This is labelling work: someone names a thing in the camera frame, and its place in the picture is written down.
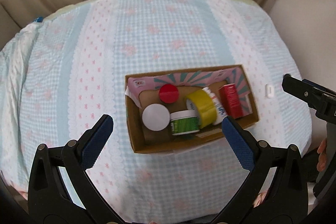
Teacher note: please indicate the red capped white jar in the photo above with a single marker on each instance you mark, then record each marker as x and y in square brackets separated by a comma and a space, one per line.
[168, 93]

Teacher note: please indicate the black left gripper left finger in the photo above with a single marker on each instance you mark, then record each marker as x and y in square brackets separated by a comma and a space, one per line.
[60, 190]

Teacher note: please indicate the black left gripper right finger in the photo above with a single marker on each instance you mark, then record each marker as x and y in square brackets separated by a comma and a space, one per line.
[275, 190]

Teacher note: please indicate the yellow packing tape roll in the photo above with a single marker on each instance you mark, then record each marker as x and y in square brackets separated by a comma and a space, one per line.
[201, 102]

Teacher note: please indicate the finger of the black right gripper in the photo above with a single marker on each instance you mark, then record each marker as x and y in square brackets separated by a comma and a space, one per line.
[300, 90]
[319, 87]

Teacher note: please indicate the red rectangular box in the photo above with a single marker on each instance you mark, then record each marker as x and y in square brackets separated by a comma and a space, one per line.
[230, 101]

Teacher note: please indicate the small white cap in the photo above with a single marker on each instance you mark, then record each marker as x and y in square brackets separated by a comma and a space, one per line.
[269, 91]

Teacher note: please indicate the person right hand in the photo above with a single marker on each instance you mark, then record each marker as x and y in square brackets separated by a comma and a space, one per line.
[322, 159]

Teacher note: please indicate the brown cardboard box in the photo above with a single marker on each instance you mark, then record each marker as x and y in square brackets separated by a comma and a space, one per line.
[180, 109]

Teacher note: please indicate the white bottle blue print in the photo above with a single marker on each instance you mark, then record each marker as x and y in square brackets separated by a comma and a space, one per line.
[220, 111]

